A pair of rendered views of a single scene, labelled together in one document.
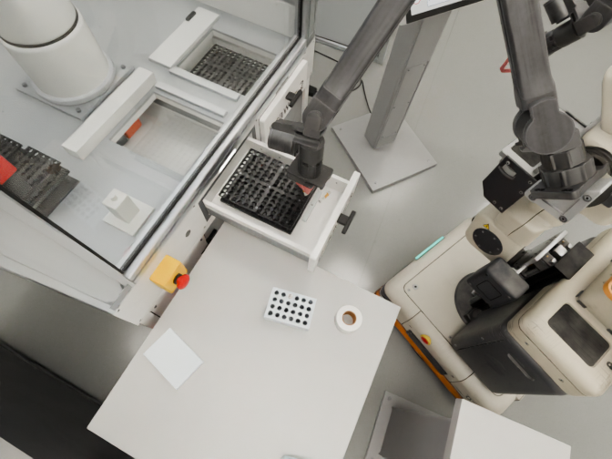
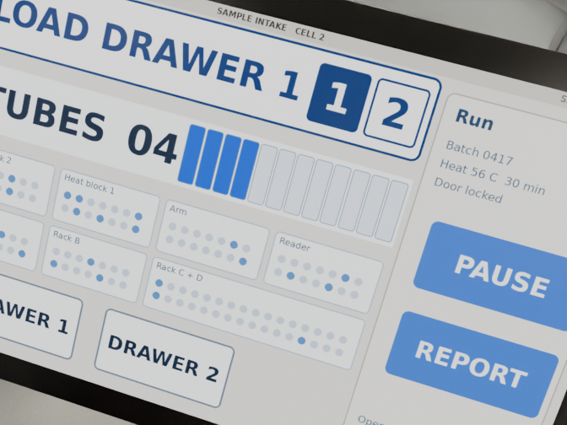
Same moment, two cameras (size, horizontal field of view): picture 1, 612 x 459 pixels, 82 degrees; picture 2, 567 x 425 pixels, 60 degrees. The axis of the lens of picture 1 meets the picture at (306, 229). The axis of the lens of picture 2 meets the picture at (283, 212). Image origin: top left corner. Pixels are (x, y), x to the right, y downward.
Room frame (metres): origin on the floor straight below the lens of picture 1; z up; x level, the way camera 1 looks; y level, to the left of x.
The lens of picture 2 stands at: (1.25, -0.57, 1.33)
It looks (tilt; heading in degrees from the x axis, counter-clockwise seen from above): 49 degrees down; 40
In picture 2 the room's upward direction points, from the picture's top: 11 degrees clockwise
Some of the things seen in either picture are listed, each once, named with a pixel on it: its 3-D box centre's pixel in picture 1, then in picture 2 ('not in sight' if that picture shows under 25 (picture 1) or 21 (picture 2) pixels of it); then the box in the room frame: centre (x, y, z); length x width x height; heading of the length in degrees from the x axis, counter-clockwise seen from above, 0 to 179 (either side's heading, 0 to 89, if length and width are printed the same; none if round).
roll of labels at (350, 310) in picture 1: (348, 319); not in sight; (0.19, -0.14, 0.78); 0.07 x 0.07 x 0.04
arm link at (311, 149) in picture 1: (309, 147); not in sight; (0.50, 0.02, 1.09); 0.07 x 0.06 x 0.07; 77
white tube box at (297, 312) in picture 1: (290, 309); not in sight; (0.19, 0.01, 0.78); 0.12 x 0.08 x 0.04; 81
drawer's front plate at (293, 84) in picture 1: (284, 101); not in sight; (0.83, 0.12, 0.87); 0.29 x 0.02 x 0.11; 160
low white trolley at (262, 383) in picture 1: (264, 369); not in sight; (0.05, 0.08, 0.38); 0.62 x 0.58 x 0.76; 160
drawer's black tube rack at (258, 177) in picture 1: (270, 192); not in sight; (0.50, 0.11, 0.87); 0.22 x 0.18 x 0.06; 70
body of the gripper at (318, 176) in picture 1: (310, 165); not in sight; (0.50, 0.01, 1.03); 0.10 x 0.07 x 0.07; 68
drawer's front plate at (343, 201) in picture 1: (333, 221); not in sight; (0.43, -0.07, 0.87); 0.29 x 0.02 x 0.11; 160
